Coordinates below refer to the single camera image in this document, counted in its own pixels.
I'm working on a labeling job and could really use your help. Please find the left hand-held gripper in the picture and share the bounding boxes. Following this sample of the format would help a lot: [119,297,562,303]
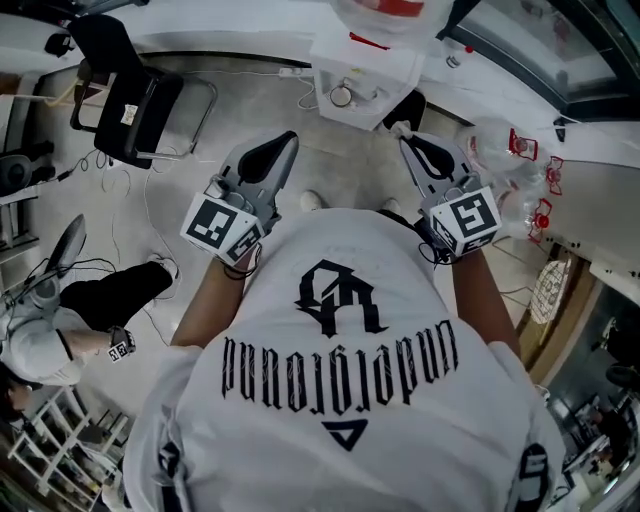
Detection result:
[179,130,300,265]

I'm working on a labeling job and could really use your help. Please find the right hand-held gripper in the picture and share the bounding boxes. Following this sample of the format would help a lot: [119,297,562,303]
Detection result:
[397,131,504,260]

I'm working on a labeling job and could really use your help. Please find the clear round cup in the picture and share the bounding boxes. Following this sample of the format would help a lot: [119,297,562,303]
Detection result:
[328,83,355,108]

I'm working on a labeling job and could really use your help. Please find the person's right forearm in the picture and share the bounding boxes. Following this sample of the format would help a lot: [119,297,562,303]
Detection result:
[448,245,522,351]

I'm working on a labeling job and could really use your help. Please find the person's left forearm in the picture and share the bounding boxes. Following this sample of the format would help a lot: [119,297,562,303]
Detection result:
[169,254,262,351]

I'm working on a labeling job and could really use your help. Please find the person's left white shoe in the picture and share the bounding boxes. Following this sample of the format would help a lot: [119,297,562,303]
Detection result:
[299,189,327,213]

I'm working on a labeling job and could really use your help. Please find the clear plastic bags red print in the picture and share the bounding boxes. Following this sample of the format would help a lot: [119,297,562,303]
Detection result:
[462,114,569,247]

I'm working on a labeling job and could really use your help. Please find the black wrist band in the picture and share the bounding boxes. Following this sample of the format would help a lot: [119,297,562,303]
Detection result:
[222,247,264,281]

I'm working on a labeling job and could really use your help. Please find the small white table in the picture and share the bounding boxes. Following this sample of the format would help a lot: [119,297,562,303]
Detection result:
[308,47,427,132]

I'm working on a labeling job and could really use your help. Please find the black office chair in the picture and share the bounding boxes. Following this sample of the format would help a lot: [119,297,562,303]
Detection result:
[66,13,219,172]

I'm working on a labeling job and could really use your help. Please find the white plastic bag red print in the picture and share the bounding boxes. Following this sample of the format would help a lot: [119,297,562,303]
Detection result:
[329,0,457,52]

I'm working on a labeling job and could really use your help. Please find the grey stand device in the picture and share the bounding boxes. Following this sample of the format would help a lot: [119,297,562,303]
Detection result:
[9,213,90,324]

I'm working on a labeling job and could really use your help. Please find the person's white printed T-shirt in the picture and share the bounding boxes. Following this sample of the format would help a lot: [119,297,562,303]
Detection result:
[121,207,567,512]

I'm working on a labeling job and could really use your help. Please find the white shelf rack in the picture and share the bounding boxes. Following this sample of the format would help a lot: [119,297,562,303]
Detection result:
[6,383,130,504]

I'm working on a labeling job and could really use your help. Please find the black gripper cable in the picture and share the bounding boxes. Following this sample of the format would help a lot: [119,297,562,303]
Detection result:
[417,238,454,269]

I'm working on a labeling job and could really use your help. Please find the white floor cable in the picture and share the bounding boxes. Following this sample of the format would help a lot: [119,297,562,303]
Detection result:
[102,167,176,351]

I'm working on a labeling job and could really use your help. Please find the round wire grille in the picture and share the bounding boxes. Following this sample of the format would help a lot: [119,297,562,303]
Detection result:
[530,258,577,325]

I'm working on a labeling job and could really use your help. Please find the black floor cable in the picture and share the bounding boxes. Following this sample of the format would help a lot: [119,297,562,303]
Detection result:
[54,147,129,189]

